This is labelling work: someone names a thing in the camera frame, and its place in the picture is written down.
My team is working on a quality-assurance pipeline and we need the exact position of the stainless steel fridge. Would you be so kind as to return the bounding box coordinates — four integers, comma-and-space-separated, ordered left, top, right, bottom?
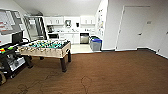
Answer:
23, 15, 48, 42

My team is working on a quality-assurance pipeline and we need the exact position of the black monitor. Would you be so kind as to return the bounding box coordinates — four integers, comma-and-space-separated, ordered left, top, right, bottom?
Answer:
11, 30, 25, 46

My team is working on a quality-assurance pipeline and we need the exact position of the foosball table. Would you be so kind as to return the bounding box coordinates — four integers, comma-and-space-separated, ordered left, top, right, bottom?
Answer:
17, 39, 73, 74

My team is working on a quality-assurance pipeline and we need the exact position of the large wall poster board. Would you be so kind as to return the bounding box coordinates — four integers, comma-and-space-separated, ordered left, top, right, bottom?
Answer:
96, 8, 107, 38

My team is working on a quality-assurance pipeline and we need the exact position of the stainless steel dishwasher door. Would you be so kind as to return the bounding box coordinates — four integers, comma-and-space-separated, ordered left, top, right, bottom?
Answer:
79, 37, 90, 45

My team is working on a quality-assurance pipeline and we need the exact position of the white sink base cabinet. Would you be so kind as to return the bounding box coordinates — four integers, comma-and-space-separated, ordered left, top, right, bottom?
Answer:
63, 33, 81, 45

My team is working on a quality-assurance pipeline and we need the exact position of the grey bin with blue lid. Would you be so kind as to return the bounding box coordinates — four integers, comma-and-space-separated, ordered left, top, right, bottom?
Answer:
91, 38, 103, 52

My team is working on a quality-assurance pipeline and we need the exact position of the black built-in microwave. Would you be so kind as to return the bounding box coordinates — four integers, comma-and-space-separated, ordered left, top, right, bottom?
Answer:
48, 33, 60, 39

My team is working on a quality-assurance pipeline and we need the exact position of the white door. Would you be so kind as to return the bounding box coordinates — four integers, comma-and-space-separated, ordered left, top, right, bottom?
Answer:
115, 5, 151, 52

